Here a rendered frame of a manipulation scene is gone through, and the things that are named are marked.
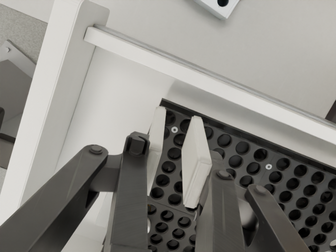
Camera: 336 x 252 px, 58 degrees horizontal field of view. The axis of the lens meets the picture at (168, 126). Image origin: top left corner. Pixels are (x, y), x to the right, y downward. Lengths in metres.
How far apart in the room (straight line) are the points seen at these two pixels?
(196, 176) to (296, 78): 0.29
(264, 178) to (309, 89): 0.18
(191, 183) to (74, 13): 0.14
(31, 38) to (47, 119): 1.01
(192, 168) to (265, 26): 0.27
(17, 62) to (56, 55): 1.03
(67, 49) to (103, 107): 0.11
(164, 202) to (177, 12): 0.23
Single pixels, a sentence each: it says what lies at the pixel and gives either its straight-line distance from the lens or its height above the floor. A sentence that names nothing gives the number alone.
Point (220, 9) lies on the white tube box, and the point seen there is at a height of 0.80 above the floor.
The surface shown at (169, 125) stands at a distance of 0.26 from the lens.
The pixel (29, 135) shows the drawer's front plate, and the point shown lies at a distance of 0.26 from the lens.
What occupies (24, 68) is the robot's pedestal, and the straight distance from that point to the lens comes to 1.26.
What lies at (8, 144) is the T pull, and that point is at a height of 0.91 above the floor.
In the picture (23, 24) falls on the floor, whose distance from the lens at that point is 1.27.
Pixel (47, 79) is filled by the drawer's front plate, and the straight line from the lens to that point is 0.24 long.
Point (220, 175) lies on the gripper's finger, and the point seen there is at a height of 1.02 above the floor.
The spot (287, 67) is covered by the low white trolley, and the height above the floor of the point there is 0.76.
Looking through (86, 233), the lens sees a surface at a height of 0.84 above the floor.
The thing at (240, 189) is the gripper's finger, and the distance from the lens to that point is 0.16.
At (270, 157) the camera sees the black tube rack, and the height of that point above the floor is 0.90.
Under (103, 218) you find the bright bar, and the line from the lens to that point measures 0.37.
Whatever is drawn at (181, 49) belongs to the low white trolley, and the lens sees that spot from 0.39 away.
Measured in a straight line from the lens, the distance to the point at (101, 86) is 0.33.
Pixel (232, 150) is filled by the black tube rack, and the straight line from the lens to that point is 0.28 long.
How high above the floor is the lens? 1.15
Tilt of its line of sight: 73 degrees down
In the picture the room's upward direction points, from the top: 180 degrees counter-clockwise
